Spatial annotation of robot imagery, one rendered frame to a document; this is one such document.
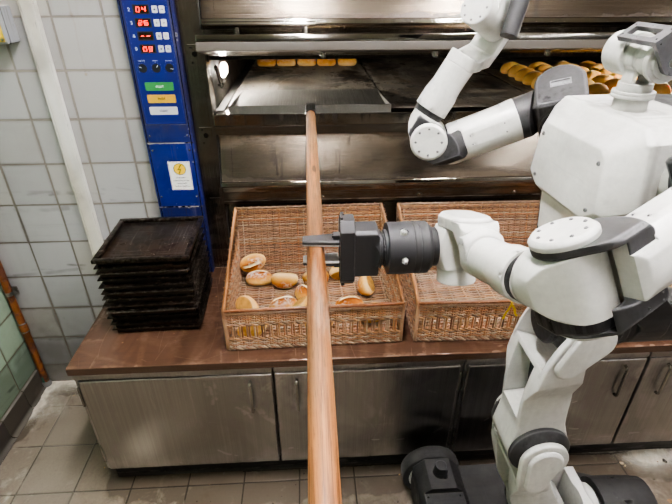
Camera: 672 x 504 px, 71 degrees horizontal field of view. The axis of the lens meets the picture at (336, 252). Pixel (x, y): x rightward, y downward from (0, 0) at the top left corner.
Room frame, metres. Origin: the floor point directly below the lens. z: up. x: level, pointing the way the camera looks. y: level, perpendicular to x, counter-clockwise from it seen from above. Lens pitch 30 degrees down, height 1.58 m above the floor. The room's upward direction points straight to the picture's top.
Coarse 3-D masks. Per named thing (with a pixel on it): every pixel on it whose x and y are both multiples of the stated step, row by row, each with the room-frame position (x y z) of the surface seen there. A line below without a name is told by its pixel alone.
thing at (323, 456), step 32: (320, 192) 0.91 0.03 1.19; (320, 224) 0.76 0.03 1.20; (320, 256) 0.64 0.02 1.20; (320, 288) 0.56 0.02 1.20; (320, 320) 0.48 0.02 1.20; (320, 352) 0.42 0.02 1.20; (320, 384) 0.37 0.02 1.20; (320, 416) 0.33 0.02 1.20; (320, 448) 0.29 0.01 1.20; (320, 480) 0.26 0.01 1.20
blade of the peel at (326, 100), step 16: (240, 96) 1.86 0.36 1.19; (256, 96) 1.86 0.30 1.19; (272, 96) 1.86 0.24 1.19; (288, 96) 1.86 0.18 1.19; (304, 96) 1.86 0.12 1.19; (320, 96) 1.86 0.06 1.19; (336, 96) 1.86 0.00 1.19; (352, 96) 1.86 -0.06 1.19; (368, 96) 1.86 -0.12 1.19; (240, 112) 1.61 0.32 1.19; (256, 112) 1.62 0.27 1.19; (272, 112) 1.62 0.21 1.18; (288, 112) 1.62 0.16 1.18; (304, 112) 1.63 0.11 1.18; (320, 112) 1.63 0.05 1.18; (336, 112) 1.63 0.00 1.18; (352, 112) 1.64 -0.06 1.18; (368, 112) 1.64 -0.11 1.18
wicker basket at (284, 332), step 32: (256, 224) 1.56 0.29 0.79; (288, 224) 1.57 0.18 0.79; (288, 256) 1.54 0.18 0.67; (224, 288) 1.20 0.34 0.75; (256, 288) 1.44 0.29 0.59; (352, 288) 1.44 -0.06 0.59; (384, 288) 1.44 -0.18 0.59; (224, 320) 1.11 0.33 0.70; (256, 320) 1.12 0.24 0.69; (288, 320) 1.13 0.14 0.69; (352, 320) 1.14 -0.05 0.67; (384, 320) 1.25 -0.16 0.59
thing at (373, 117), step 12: (396, 108) 1.70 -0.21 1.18; (408, 108) 1.70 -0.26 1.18; (456, 108) 1.70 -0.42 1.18; (468, 108) 1.70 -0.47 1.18; (480, 108) 1.70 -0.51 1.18; (216, 120) 1.61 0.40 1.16; (228, 120) 1.61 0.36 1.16; (240, 120) 1.61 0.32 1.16; (252, 120) 1.62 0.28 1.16; (264, 120) 1.62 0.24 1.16; (276, 120) 1.62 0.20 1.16; (288, 120) 1.62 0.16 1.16; (300, 120) 1.62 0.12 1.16; (324, 120) 1.63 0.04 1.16; (336, 120) 1.63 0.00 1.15; (348, 120) 1.63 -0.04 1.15; (360, 120) 1.64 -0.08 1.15; (372, 120) 1.64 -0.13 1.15; (384, 120) 1.64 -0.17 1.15; (396, 120) 1.64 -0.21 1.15; (408, 120) 1.65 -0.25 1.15; (444, 120) 1.65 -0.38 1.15
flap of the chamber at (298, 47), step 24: (216, 48) 1.46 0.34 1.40; (240, 48) 1.47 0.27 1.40; (264, 48) 1.47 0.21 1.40; (288, 48) 1.48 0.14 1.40; (312, 48) 1.48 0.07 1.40; (336, 48) 1.48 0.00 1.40; (360, 48) 1.49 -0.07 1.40; (384, 48) 1.49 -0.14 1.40; (408, 48) 1.50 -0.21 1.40; (432, 48) 1.50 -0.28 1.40; (504, 48) 1.51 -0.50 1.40; (528, 48) 1.52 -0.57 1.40; (552, 48) 1.52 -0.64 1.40; (576, 48) 1.53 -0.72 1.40; (600, 48) 1.53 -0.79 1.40
